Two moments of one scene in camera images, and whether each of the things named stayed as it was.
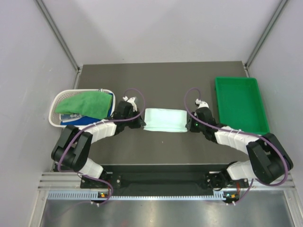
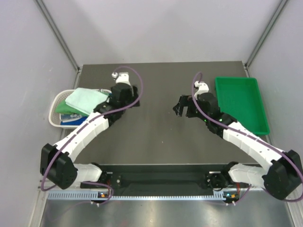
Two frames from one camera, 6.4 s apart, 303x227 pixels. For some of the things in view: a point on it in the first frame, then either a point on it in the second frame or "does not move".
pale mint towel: (165, 120) to (85, 100)
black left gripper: (139, 123) to (132, 98)
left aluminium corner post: (57, 32) does not move
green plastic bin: (240, 104) does not move
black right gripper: (190, 126) to (184, 101)
